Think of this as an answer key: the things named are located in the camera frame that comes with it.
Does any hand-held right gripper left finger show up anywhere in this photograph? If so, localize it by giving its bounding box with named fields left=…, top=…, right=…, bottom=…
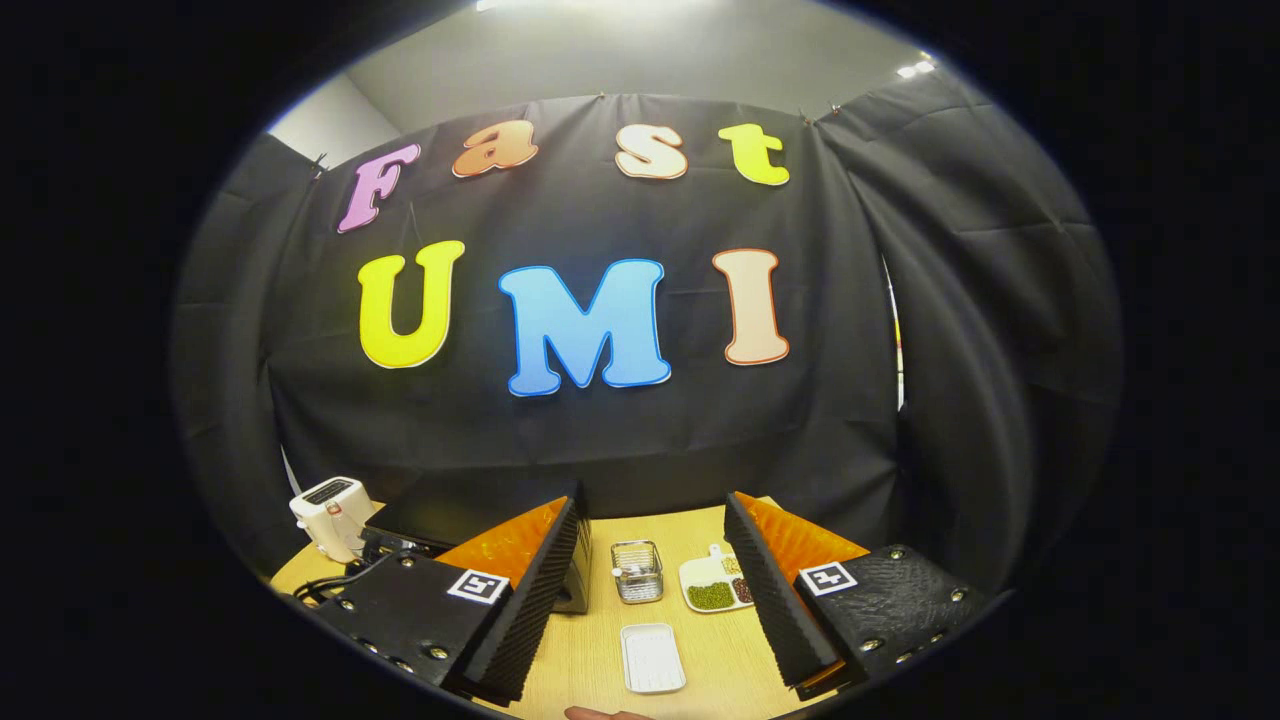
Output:
left=310, top=497, right=586, bottom=706

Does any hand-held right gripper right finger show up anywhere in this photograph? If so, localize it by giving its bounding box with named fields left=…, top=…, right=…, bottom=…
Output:
left=723, top=490, right=991, bottom=701

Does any black electric oven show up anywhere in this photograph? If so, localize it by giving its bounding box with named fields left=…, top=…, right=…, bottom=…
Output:
left=360, top=478, right=591, bottom=614

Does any white divided bean dish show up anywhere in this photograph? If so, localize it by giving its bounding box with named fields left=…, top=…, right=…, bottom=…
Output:
left=679, top=543, right=756, bottom=613

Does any white rectangular tray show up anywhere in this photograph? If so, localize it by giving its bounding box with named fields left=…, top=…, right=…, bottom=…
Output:
left=620, top=622, right=687, bottom=695

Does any black backdrop cloth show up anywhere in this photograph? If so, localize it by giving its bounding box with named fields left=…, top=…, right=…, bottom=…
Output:
left=170, top=70, right=1121, bottom=591

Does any white toaster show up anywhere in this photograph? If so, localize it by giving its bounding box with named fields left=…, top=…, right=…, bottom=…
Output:
left=289, top=476, right=373, bottom=563

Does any metal wire basket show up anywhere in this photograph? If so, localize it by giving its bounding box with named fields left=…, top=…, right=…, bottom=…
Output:
left=610, top=540, right=665, bottom=605

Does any black power cable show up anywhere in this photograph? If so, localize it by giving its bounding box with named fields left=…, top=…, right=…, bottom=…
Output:
left=293, top=565, right=376, bottom=606

